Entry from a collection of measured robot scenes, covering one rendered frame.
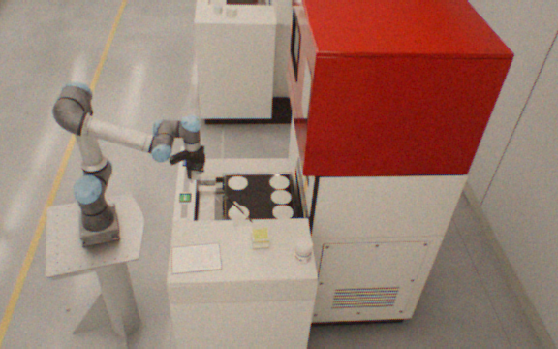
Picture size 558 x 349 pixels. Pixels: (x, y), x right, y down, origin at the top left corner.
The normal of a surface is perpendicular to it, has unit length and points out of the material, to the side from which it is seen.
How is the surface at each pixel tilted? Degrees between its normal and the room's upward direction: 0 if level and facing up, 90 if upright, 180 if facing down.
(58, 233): 0
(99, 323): 90
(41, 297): 0
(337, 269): 90
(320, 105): 90
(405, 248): 90
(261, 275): 0
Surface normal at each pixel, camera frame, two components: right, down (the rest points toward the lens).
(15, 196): 0.06, -0.75
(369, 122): 0.08, 0.66
